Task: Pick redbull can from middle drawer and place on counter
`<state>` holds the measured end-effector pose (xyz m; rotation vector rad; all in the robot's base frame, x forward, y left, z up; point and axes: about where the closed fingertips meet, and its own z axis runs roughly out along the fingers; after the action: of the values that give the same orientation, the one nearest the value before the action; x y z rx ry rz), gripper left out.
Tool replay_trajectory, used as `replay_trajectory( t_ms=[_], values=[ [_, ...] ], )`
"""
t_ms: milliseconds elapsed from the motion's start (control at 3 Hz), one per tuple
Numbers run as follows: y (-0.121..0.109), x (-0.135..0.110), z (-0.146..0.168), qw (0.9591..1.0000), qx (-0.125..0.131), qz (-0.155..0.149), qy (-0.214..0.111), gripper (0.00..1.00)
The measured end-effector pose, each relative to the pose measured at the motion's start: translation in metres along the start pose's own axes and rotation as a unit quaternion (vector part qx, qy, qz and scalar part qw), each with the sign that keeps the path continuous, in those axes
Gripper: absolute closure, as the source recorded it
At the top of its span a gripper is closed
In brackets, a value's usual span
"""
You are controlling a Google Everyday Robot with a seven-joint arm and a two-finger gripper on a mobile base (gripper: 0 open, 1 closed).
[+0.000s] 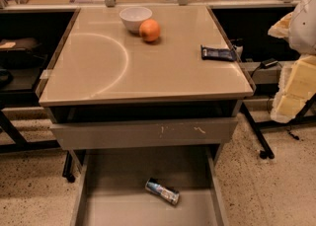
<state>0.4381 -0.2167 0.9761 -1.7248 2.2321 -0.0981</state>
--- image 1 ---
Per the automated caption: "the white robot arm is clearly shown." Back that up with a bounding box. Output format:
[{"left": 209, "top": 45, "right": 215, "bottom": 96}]
[{"left": 268, "top": 0, "right": 316, "bottom": 123}]

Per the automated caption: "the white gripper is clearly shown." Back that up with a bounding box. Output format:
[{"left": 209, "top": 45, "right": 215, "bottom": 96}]
[{"left": 271, "top": 54, "right": 316, "bottom": 123}]

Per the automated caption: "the dark blue snack packet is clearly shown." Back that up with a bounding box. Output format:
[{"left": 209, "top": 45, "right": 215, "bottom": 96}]
[{"left": 200, "top": 45, "right": 237, "bottom": 62}]

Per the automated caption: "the grey top drawer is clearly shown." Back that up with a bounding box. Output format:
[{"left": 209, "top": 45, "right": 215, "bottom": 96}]
[{"left": 50, "top": 117, "right": 237, "bottom": 150}]

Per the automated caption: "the orange fruit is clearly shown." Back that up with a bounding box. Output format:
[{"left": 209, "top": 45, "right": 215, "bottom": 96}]
[{"left": 139, "top": 19, "right": 160, "bottom": 42}]

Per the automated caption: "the black table leg frame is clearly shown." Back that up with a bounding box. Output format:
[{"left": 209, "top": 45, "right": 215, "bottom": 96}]
[{"left": 241, "top": 96, "right": 316, "bottom": 159}]

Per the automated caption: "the open grey middle drawer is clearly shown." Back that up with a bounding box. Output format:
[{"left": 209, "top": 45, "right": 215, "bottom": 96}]
[{"left": 70, "top": 146, "right": 229, "bottom": 226}]

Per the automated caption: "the white bowl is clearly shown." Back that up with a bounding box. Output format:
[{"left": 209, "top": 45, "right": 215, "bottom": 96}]
[{"left": 119, "top": 7, "right": 152, "bottom": 34}]

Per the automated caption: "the grey drawer cabinet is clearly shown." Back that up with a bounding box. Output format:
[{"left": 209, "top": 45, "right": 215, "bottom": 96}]
[{"left": 35, "top": 5, "right": 257, "bottom": 226}]

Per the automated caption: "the black power adapter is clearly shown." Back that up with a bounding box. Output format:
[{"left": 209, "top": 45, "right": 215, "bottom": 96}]
[{"left": 260, "top": 58, "right": 278, "bottom": 69}]

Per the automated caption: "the blue silver redbull can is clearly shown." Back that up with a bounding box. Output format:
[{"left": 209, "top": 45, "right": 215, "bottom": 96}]
[{"left": 145, "top": 178, "right": 180, "bottom": 205}]

